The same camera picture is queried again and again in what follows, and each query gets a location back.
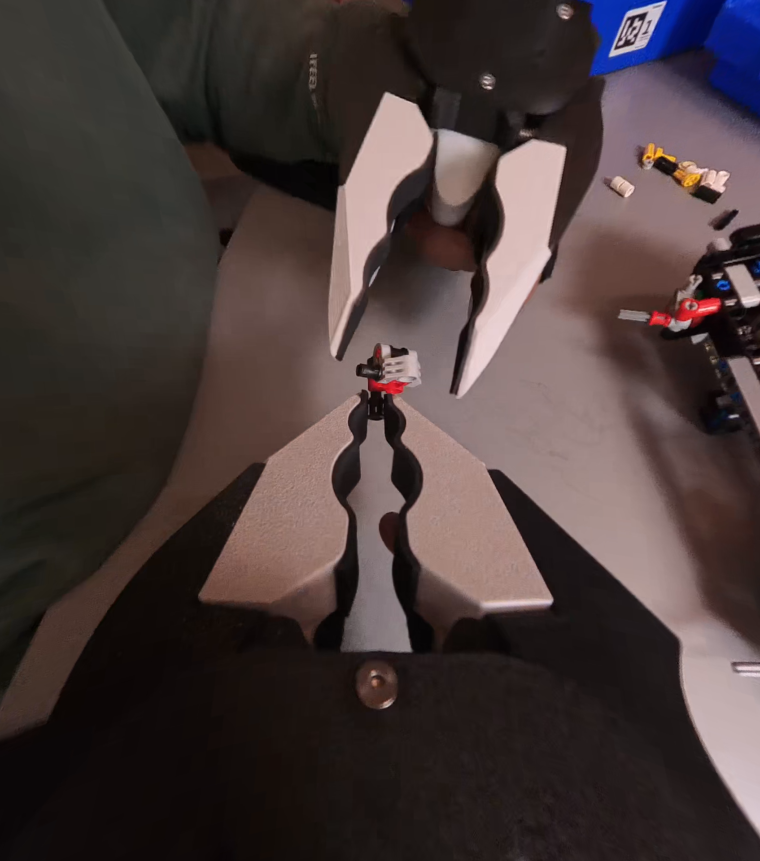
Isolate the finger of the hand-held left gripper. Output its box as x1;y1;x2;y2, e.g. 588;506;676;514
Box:
450;138;567;398
328;92;436;362

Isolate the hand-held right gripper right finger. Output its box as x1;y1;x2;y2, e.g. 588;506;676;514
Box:
383;396;554;652

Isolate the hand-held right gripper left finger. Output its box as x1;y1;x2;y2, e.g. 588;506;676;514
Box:
198;393;362;650

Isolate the small red grey lego subassembly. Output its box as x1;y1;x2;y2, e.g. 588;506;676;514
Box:
355;342;423;421

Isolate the lego car chassis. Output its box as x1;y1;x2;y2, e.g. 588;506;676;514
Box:
619;218;760;683

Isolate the person's left forearm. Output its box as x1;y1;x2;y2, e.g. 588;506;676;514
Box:
100;0;367;169

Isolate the small yellow black lego assembly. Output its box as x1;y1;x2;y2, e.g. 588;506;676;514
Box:
639;143;731;203

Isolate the person's left hand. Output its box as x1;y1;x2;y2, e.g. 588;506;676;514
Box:
410;214;489;271

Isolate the blue plastic bin square tag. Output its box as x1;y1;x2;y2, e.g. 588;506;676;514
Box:
589;0;724;76

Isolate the person's green sweatshirt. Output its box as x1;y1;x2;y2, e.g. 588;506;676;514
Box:
0;0;219;721

